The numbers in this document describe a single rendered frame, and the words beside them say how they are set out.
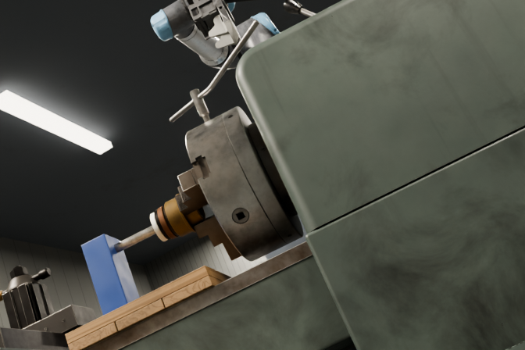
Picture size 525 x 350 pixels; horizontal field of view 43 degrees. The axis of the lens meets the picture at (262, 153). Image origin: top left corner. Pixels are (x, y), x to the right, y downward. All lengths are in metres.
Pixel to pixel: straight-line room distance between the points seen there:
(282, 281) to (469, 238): 0.33
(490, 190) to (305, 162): 0.32
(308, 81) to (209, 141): 0.24
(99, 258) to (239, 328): 0.41
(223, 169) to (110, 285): 0.37
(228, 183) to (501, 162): 0.50
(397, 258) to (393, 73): 0.34
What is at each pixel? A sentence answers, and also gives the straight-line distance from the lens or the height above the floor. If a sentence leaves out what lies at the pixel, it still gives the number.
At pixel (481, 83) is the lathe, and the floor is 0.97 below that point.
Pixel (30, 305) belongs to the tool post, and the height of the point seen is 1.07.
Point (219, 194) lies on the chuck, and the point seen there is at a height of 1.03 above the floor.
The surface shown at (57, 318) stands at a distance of 1.61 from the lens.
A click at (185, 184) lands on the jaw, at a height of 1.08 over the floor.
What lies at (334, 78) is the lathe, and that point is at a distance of 1.25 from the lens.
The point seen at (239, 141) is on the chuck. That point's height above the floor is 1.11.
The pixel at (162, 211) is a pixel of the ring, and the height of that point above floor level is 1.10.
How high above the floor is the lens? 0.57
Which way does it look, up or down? 22 degrees up
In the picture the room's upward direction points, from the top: 25 degrees counter-clockwise
